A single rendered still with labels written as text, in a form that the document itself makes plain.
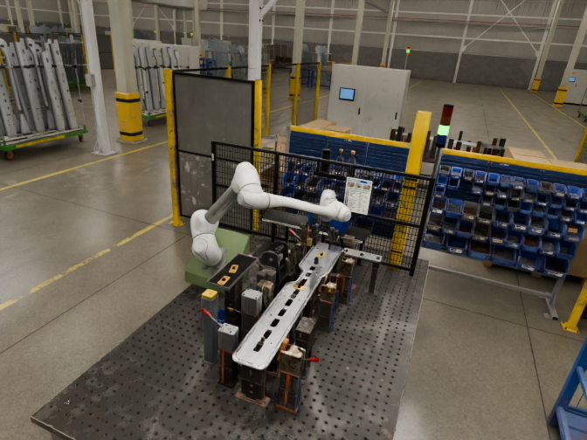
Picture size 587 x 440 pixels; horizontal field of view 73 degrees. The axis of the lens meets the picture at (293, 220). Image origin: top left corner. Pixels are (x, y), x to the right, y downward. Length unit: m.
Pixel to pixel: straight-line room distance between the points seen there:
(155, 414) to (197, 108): 3.57
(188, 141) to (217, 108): 0.64
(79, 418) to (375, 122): 7.94
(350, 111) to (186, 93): 4.91
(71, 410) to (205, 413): 0.64
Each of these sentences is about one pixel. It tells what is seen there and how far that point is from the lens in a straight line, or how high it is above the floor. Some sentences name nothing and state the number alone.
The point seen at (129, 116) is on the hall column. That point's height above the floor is 0.61.
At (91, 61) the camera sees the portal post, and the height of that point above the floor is 1.79.
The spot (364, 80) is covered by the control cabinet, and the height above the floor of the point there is 1.73.
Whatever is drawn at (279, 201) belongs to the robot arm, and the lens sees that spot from 2.48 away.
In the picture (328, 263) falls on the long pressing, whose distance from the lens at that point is 2.81.
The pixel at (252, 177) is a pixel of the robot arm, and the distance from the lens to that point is 2.45.
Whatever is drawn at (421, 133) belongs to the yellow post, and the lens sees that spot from 3.09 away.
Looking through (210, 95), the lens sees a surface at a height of 1.77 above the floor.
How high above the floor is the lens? 2.40
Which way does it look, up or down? 24 degrees down
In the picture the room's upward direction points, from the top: 4 degrees clockwise
